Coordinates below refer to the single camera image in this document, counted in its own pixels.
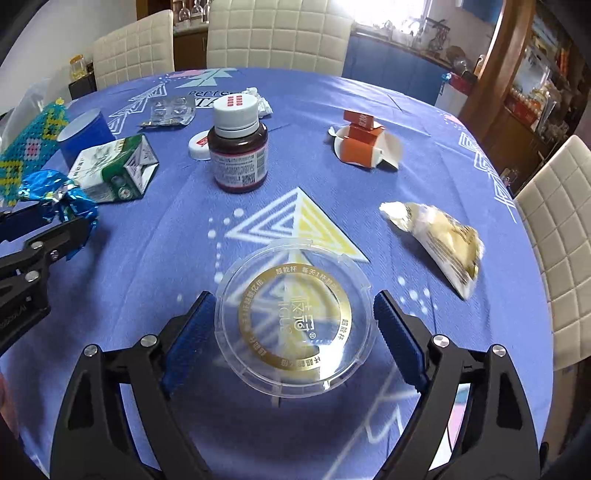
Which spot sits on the cream quilted chair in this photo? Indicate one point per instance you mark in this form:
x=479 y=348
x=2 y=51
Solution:
x=134 y=50
x=558 y=240
x=277 y=37

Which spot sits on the clear wine glasses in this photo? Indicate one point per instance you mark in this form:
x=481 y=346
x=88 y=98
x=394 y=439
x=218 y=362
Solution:
x=191 y=11

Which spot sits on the turquoise beaded tissue box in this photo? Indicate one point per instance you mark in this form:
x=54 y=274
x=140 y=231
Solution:
x=27 y=147

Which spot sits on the wooden sideboard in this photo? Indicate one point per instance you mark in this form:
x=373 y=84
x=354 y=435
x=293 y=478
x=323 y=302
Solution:
x=191 y=46

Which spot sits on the white box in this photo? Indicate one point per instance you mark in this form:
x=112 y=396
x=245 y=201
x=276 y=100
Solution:
x=455 y=99

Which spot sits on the green and white carton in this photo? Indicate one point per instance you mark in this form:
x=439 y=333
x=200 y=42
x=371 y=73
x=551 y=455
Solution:
x=115 y=166

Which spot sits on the wooden display shelf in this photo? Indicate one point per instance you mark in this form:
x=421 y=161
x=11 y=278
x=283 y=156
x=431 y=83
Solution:
x=498 y=55

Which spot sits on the blue cup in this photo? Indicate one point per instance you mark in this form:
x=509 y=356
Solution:
x=85 y=138

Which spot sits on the blue foil wrapper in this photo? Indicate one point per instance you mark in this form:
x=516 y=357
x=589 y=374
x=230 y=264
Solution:
x=46 y=184

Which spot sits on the orange and white small carton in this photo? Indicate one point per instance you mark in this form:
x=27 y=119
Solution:
x=358 y=147

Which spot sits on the small white bottle cap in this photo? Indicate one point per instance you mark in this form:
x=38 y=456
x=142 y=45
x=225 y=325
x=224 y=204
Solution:
x=199 y=145

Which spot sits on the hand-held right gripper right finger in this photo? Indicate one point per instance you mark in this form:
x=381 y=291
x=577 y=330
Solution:
x=399 y=337

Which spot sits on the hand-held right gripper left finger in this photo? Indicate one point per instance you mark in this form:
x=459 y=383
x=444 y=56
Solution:
x=194 y=337

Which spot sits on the cream snack wrapper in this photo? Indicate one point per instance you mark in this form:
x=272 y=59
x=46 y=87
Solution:
x=443 y=244

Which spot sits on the clear plastic bag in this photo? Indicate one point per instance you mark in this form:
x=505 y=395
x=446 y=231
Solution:
x=27 y=99

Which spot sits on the brown pill bottle white cap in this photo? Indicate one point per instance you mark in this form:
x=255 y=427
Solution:
x=238 y=157

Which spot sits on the yellow-filled clear jar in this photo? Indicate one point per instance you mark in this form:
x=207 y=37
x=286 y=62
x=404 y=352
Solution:
x=78 y=69

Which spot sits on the silver pill blister pack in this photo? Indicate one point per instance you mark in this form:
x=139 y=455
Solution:
x=168 y=110

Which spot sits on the blue printed tablecloth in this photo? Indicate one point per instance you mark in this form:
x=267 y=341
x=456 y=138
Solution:
x=138 y=258

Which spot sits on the white tissue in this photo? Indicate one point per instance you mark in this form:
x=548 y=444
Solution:
x=263 y=105

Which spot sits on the blue cabinet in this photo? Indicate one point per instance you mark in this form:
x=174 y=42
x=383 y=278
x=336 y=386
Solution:
x=392 y=64

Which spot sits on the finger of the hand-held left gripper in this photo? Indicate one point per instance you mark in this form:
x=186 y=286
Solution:
x=60 y=240
x=18 y=221

